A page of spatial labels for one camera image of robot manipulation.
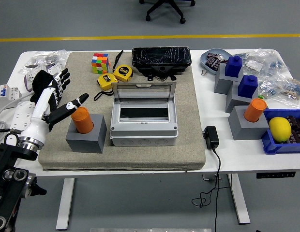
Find yellow tape measure black strap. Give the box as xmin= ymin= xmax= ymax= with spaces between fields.
xmin=93 ymin=73 xmax=119 ymax=102

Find white table leg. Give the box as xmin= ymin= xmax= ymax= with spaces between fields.
xmin=226 ymin=174 xmax=251 ymax=225
xmin=55 ymin=178 xmax=75 ymax=230

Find yellow tape measure black label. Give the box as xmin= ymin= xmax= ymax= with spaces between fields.
xmin=113 ymin=64 xmax=134 ymax=82

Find orange cylinder battery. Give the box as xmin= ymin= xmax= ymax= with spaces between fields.
xmin=243 ymin=98 xmax=268 ymax=123
xmin=71 ymin=107 xmax=94 ymax=134

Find black cloth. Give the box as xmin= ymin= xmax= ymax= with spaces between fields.
xmin=30 ymin=70 xmax=63 ymax=107

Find blue stepped block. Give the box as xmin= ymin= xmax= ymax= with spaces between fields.
xmin=225 ymin=55 xmax=243 ymax=78
xmin=238 ymin=74 xmax=259 ymax=99

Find white power cable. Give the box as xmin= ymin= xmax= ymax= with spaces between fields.
xmin=0 ymin=93 xmax=32 ymax=133

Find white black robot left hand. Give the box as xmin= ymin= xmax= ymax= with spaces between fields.
xmin=19 ymin=68 xmax=90 ymax=145

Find black adapter cord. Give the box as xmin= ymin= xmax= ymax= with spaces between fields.
xmin=191 ymin=147 xmax=222 ymax=232

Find yellow lemon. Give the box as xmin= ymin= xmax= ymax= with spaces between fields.
xmin=269 ymin=116 xmax=292 ymax=143

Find black power adapter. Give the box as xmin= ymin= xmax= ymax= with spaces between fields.
xmin=202 ymin=126 xmax=220 ymax=150

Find dark snack packet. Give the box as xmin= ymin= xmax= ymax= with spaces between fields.
xmin=207 ymin=52 xmax=225 ymax=61
xmin=204 ymin=58 xmax=222 ymax=72

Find white plug adapter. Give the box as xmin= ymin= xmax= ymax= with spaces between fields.
xmin=45 ymin=62 xmax=64 ymax=84

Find black plastic case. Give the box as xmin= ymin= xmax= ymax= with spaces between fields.
xmin=131 ymin=46 xmax=192 ymax=82

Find clear bag with adapters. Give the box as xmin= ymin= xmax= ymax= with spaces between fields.
xmin=18 ymin=49 xmax=70 ymax=75

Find white purple socket adapter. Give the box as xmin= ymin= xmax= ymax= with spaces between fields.
xmin=23 ymin=71 xmax=37 ymax=92

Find grey block with round hole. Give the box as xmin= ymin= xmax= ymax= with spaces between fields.
xmin=65 ymin=114 xmax=107 ymax=154

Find grey-brown mat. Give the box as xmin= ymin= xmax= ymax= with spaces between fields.
xmin=37 ymin=51 xmax=206 ymax=171

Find metal table bracket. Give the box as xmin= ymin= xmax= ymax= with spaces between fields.
xmin=202 ymin=174 xmax=223 ymax=181

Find large colourful puzzle cube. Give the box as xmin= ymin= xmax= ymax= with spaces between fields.
xmin=91 ymin=53 xmax=111 ymax=75

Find white circuit breaker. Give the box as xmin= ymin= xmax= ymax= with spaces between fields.
xmin=0 ymin=84 xmax=22 ymax=102

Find black table control panel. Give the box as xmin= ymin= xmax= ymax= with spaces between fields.
xmin=256 ymin=171 xmax=296 ymax=179

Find blue-grey oval dish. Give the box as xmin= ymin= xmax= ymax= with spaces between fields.
xmin=200 ymin=48 xmax=234 ymax=74

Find dark brown components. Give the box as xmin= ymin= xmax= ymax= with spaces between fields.
xmin=285 ymin=115 xmax=300 ymax=145

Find clear bag of parts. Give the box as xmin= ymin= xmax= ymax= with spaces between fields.
xmin=257 ymin=72 xmax=300 ymax=107
xmin=238 ymin=47 xmax=291 ymax=78

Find grey junction box clear lid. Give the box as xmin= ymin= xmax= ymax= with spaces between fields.
xmin=109 ymin=82 xmax=179 ymax=147

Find blue plastic bin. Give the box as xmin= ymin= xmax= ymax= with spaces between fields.
xmin=260 ymin=108 xmax=300 ymax=155

